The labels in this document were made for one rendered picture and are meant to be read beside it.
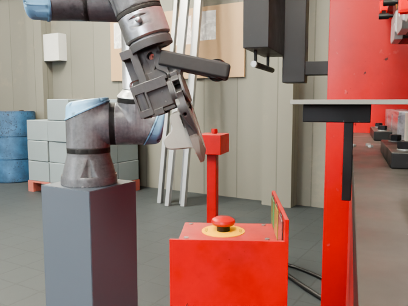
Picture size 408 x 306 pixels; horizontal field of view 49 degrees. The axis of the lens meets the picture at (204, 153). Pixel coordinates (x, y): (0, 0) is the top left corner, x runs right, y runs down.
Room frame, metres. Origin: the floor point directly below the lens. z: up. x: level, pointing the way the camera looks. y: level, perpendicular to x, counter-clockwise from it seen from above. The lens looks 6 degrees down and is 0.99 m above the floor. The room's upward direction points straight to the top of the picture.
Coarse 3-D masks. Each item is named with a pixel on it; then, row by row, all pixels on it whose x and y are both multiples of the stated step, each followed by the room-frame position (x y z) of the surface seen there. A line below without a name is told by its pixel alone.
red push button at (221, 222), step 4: (216, 216) 0.75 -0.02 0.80; (220, 216) 0.74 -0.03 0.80; (224, 216) 0.74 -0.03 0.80; (228, 216) 0.75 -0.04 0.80; (212, 220) 0.73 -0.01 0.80; (216, 220) 0.73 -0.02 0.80; (220, 220) 0.72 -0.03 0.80; (224, 220) 0.72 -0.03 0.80; (228, 220) 0.72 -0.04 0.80; (232, 220) 0.73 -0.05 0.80; (212, 224) 0.73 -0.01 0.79; (216, 224) 0.72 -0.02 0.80; (220, 224) 0.72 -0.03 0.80; (224, 224) 0.72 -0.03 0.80; (228, 224) 0.72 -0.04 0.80; (232, 224) 0.72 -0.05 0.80; (220, 228) 0.73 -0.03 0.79; (224, 228) 0.73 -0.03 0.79; (228, 228) 0.73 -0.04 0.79; (224, 232) 0.73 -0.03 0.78
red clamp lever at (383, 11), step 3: (381, 3) 1.46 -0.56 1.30; (381, 6) 1.45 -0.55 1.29; (381, 9) 1.44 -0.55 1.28; (384, 9) 1.43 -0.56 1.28; (381, 12) 1.44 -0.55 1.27; (384, 12) 1.42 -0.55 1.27; (381, 15) 1.41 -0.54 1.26; (384, 15) 1.41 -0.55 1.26; (387, 15) 1.40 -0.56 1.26; (390, 15) 1.41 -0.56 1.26; (378, 18) 1.42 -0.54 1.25; (381, 18) 1.41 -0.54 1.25; (384, 18) 1.41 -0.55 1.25; (387, 18) 1.41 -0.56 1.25
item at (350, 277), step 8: (352, 232) 0.57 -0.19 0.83; (352, 240) 0.54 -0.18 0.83; (352, 248) 0.51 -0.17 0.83; (352, 256) 0.48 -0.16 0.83; (352, 264) 0.46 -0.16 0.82; (352, 272) 0.45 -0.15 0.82; (352, 280) 0.43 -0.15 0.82; (352, 288) 0.41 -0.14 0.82; (352, 296) 0.40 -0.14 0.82; (352, 304) 0.39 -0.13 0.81
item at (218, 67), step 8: (160, 56) 0.72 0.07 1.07; (168, 56) 0.72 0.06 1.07; (176, 56) 0.72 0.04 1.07; (184, 56) 0.72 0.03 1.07; (192, 56) 0.72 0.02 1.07; (160, 64) 0.72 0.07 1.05; (168, 64) 0.72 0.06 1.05; (176, 64) 0.72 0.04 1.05; (184, 64) 0.72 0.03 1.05; (192, 64) 0.72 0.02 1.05; (200, 64) 0.72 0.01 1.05; (208, 64) 0.72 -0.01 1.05; (216, 64) 0.72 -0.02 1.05; (224, 64) 0.72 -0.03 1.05; (192, 72) 0.73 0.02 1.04; (200, 72) 0.72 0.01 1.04; (208, 72) 0.72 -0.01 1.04; (216, 72) 0.72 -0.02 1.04; (224, 72) 0.72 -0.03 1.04; (216, 80) 0.73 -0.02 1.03; (224, 80) 0.75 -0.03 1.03
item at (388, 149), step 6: (384, 144) 0.98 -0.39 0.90; (390, 144) 0.96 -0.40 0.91; (396, 144) 0.96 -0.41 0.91; (384, 150) 0.96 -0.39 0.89; (390, 150) 0.85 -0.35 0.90; (396, 150) 0.84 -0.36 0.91; (384, 156) 0.96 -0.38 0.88; (390, 156) 0.82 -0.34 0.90; (396, 156) 0.81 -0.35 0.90; (402, 156) 0.80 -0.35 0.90; (390, 162) 0.81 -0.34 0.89; (396, 162) 0.81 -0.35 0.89; (402, 162) 0.80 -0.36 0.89; (396, 168) 0.81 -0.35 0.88; (402, 168) 0.80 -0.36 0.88
